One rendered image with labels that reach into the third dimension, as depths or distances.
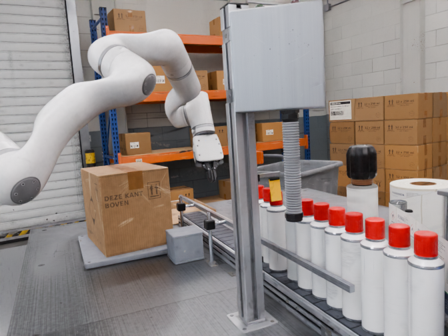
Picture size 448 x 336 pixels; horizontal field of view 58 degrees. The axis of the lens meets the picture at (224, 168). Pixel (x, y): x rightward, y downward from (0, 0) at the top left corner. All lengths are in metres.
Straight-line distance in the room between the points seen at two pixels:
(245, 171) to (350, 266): 0.27
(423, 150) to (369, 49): 2.62
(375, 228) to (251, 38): 0.41
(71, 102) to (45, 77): 4.13
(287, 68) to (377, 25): 5.80
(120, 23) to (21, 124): 1.61
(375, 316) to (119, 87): 0.76
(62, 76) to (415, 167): 4.00
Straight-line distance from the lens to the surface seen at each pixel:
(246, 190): 0.83
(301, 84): 0.76
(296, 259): 0.92
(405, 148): 4.34
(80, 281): 1.28
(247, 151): 0.83
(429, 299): 0.70
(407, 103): 4.31
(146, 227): 1.40
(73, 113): 1.05
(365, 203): 1.17
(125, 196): 1.36
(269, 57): 0.77
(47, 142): 1.03
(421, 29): 5.98
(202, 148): 1.43
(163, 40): 1.17
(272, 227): 1.02
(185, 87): 1.31
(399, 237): 0.71
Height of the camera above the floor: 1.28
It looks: 7 degrees down
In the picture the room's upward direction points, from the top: 4 degrees counter-clockwise
